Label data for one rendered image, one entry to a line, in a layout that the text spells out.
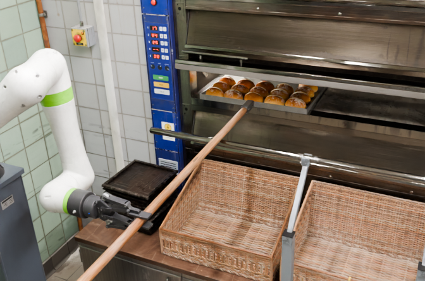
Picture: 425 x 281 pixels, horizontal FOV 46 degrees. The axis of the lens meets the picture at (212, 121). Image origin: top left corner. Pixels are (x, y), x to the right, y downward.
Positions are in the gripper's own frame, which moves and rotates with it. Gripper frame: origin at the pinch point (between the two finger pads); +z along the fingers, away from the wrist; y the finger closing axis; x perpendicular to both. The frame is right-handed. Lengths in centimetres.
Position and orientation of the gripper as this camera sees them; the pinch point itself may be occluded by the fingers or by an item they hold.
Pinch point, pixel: (141, 219)
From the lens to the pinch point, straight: 165.7
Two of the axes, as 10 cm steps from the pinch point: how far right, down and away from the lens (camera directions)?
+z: 9.1, 1.5, -3.8
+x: -4.1, 4.1, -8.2
